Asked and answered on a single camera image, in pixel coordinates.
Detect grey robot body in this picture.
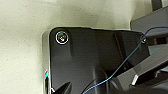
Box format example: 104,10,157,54
113,0,168,94

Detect blue cable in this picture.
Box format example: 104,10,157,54
81,25,168,94

